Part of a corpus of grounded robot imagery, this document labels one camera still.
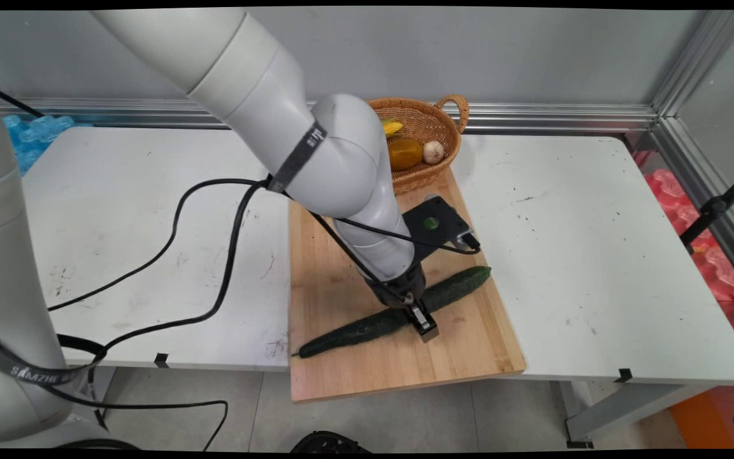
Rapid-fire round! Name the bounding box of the orange floor object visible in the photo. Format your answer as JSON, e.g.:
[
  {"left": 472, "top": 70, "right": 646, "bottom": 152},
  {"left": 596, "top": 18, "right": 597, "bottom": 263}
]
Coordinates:
[{"left": 670, "top": 389, "right": 734, "bottom": 450}]

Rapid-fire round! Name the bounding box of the blue bubble wrap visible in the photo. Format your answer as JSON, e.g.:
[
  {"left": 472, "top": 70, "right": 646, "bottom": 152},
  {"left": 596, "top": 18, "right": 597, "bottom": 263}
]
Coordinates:
[{"left": 3, "top": 115, "right": 76, "bottom": 174}]

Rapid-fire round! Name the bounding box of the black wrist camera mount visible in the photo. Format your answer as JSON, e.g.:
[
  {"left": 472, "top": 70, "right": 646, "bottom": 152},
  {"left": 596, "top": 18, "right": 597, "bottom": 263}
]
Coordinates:
[{"left": 402, "top": 194, "right": 481, "bottom": 261}]

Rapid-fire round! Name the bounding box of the thin black cable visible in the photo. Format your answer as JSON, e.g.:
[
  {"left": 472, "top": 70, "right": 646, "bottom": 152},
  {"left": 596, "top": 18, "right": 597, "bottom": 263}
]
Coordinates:
[{"left": 47, "top": 178, "right": 481, "bottom": 313}]

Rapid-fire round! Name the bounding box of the grey SAMZHE strap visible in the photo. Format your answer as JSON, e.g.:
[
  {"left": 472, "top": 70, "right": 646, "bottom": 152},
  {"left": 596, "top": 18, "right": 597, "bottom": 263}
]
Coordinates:
[{"left": 0, "top": 333, "right": 108, "bottom": 386}]

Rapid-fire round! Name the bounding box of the aluminium frame post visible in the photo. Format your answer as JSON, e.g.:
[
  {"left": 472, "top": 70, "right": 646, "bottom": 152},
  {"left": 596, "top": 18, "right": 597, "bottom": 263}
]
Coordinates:
[{"left": 651, "top": 10, "right": 734, "bottom": 119}]

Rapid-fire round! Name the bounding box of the grey strap on arm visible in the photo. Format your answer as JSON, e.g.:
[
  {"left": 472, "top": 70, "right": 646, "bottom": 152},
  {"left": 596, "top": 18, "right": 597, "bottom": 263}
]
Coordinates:
[{"left": 267, "top": 121, "right": 328, "bottom": 194}]

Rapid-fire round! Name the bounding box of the aluminium frame rail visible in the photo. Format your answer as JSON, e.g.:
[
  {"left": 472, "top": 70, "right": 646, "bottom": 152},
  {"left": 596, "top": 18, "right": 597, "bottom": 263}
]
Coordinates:
[
  {"left": 651, "top": 115, "right": 734, "bottom": 297},
  {"left": 0, "top": 98, "right": 659, "bottom": 135}
]

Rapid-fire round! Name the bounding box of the thick black cable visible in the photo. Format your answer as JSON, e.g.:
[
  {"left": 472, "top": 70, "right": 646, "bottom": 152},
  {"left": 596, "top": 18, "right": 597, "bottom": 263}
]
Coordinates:
[{"left": 87, "top": 182, "right": 399, "bottom": 358}]

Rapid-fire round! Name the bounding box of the wooden cutting board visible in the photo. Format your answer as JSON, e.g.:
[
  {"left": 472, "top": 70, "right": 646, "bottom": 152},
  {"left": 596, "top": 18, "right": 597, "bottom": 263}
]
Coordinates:
[{"left": 287, "top": 167, "right": 527, "bottom": 404}]

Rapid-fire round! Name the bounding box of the woven wicker basket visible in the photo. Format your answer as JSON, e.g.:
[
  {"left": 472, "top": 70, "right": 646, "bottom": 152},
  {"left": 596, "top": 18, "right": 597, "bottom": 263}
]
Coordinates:
[{"left": 367, "top": 94, "right": 471, "bottom": 196}]

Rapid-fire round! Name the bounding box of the red bubble wrap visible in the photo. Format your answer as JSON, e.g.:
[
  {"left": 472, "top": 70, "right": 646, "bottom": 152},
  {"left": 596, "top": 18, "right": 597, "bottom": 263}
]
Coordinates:
[{"left": 642, "top": 167, "right": 734, "bottom": 302}]

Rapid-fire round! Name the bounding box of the orange bell pepper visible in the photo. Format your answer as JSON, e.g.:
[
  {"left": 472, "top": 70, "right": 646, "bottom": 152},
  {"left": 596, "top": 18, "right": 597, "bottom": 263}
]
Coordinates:
[{"left": 387, "top": 136, "right": 424, "bottom": 171}]

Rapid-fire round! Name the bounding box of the black round floor object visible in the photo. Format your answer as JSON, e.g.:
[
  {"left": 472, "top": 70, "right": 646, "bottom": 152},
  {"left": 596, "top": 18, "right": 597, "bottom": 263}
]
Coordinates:
[{"left": 291, "top": 431, "right": 371, "bottom": 455}]

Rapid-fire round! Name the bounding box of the grey table leg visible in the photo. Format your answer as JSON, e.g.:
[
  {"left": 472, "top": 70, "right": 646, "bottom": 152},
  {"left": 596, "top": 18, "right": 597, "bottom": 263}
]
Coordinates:
[{"left": 558, "top": 381, "right": 718, "bottom": 448}]

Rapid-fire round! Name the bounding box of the black tripod stand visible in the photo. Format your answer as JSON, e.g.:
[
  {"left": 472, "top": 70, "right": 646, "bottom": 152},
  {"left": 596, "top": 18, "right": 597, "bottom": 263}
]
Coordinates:
[{"left": 679, "top": 163, "right": 734, "bottom": 249}]

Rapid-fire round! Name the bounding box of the black floor cable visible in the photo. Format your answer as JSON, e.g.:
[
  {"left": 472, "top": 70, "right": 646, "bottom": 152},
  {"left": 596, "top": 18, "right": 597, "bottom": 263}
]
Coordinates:
[{"left": 55, "top": 381, "right": 229, "bottom": 450}]

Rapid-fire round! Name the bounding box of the dark green cucumber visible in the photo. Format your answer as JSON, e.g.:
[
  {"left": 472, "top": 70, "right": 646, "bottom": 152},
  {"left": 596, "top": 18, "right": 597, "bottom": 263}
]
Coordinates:
[{"left": 296, "top": 266, "right": 493, "bottom": 359}]

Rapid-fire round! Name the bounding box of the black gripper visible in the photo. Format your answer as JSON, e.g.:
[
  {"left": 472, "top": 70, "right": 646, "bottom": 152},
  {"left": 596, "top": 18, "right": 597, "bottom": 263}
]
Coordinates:
[{"left": 366, "top": 260, "right": 439, "bottom": 342}]

